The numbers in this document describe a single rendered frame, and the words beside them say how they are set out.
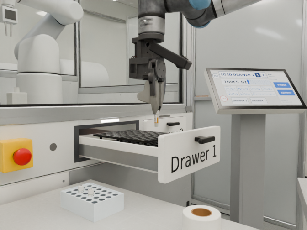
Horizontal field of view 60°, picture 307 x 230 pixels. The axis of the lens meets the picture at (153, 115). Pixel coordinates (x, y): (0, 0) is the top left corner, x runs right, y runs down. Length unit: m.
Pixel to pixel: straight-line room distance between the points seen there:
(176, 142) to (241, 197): 1.11
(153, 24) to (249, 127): 1.05
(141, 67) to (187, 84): 0.61
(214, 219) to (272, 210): 2.01
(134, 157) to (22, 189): 0.31
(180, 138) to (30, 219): 0.37
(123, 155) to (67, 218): 0.21
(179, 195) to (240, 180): 0.46
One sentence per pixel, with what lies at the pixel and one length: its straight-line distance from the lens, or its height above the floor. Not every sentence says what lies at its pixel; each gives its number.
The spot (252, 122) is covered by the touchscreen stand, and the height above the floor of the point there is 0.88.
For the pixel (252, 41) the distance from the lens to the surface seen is 2.46.
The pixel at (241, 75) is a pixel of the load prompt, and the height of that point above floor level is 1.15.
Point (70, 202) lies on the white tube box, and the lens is 0.65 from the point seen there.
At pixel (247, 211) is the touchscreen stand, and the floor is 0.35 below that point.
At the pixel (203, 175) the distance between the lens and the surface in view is 2.74.
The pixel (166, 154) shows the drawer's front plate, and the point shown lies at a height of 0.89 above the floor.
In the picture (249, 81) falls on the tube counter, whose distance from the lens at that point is 1.64.
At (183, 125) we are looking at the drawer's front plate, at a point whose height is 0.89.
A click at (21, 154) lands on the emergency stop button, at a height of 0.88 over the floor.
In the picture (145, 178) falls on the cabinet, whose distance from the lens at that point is 1.10.
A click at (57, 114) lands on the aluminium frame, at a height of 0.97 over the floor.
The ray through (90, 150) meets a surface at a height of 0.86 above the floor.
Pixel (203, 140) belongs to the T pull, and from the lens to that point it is 0.67.
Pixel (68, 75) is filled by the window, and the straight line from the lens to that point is 0.85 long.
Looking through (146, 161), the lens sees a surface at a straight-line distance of 0.66.
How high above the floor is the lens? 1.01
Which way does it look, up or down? 3 degrees down
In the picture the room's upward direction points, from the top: straight up
